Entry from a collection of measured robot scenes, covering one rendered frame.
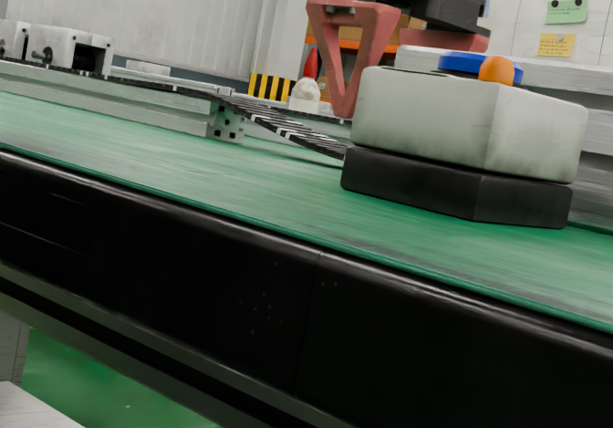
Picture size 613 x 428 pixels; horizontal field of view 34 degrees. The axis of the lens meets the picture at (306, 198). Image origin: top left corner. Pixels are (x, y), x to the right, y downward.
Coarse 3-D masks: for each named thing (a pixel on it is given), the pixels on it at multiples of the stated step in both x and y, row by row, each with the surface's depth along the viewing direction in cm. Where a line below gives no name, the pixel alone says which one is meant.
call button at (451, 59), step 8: (440, 56) 47; (448, 56) 46; (456, 56) 46; (464, 56) 46; (472, 56) 46; (480, 56) 45; (488, 56) 46; (440, 64) 47; (448, 64) 46; (456, 64) 46; (464, 64) 46; (472, 64) 45; (480, 64) 45; (456, 72) 47; (464, 72) 46; (472, 72) 46; (520, 72) 46; (520, 80) 46
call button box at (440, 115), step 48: (384, 96) 46; (432, 96) 44; (480, 96) 42; (528, 96) 43; (384, 144) 46; (432, 144) 44; (480, 144) 42; (528, 144) 44; (576, 144) 47; (384, 192) 46; (432, 192) 44; (480, 192) 42; (528, 192) 45
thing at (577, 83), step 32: (416, 64) 60; (544, 64) 54; (576, 64) 53; (576, 96) 54; (608, 96) 52; (608, 128) 51; (608, 160) 52; (576, 192) 52; (608, 192) 51; (576, 224) 52; (608, 224) 51
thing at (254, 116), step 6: (246, 114) 74; (252, 114) 74; (258, 114) 75; (264, 114) 75; (252, 120) 74; (258, 120) 73; (276, 120) 75; (282, 120) 75; (288, 120) 76; (294, 120) 77
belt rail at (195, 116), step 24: (0, 72) 101; (24, 72) 97; (48, 72) 94; (48, 96) 94; (72, 96) 91; (96, 96) 89; (120, 96) 86; (144, 96) 83; (168, 96) 81; (144, 120) 83; (168, 120) 81; (192, 120) 79; (216, 120) 78; (240, 120) 80
